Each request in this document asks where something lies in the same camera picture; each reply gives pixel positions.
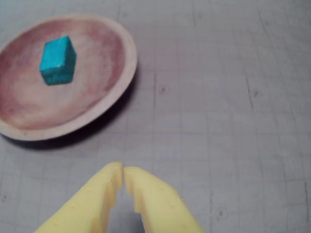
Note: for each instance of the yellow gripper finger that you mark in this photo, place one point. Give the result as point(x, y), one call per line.
point(160, 208)
point(85, 208)

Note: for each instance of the blue block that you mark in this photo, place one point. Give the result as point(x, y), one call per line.
point(57, 60)

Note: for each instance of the round wooden bowl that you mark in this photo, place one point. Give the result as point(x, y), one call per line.
point(94, 85)

